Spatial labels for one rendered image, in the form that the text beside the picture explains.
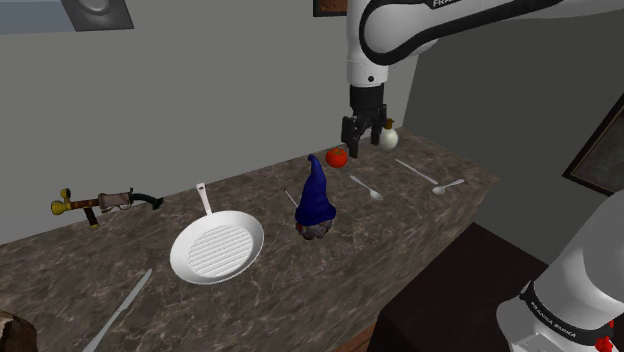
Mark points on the white grill pan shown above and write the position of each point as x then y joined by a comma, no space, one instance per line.
217,246

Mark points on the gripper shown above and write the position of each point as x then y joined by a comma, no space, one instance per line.
365,100

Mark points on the long silver knife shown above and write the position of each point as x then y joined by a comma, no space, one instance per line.
119,312

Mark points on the red tomato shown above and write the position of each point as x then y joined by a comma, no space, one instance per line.
336,157

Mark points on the dark framed wall picture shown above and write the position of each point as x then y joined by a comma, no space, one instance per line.
602,151

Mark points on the blue hat gnome figure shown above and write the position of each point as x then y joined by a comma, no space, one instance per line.
315,204

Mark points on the thin silver utensil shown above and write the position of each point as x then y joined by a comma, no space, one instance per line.
291,197

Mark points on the brown framed wall picture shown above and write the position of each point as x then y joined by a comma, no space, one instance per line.
330,7

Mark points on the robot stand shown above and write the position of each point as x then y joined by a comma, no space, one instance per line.
453,297

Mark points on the toy blunderbuss gun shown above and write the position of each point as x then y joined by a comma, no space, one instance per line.
105,202

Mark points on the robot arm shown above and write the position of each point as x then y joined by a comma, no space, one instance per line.
378,29

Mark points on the brown rough object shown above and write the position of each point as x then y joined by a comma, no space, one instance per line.
17,334

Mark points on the white round bottle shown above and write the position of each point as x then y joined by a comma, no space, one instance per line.
388,138

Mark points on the silver spoon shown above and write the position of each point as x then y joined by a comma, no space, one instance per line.
447,186
369,189

